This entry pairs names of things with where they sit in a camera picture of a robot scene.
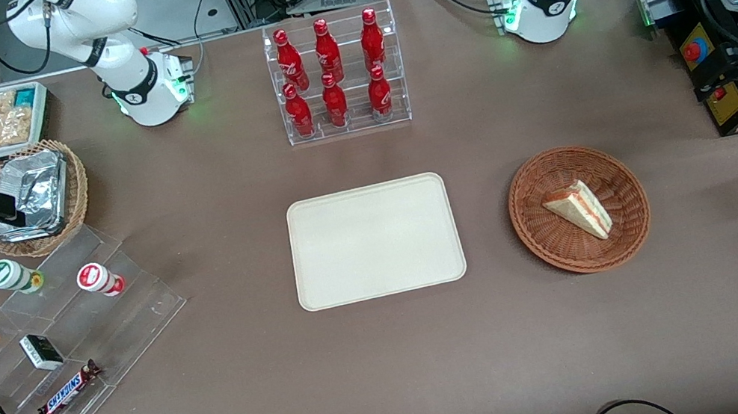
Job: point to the triangular sandwich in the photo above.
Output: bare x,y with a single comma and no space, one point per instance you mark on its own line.
580,206

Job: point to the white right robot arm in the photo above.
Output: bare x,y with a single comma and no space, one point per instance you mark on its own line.
130,90

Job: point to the wicker basket with foil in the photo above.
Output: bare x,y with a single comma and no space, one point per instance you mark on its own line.
78,182

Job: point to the round brown wicker basket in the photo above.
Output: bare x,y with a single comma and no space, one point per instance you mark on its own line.
573,247

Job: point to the beige plastic tray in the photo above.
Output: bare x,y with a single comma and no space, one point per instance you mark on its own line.
375,240

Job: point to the red emergency stop button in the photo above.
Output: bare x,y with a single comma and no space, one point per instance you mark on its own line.
692,51

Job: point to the silver foil package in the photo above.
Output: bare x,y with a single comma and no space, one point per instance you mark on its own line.
36,191

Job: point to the green lid yogurt cup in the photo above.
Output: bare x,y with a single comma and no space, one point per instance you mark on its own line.
7,274

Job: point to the silver box green light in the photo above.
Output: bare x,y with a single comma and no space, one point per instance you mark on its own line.
653,1

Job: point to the teal snack pack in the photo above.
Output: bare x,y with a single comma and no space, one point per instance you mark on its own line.
25,98

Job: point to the red lid yogurt cup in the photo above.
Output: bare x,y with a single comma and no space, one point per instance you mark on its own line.
96,277

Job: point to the Snickers chocolate bar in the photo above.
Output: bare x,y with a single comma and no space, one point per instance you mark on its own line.
67,391

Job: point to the red cola bottle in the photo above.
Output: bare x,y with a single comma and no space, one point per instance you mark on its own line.
380,96
327,53
299,114
336,105
373,43
290,61

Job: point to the clear acrylic bottle rack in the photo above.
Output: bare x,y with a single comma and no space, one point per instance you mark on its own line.
362,125

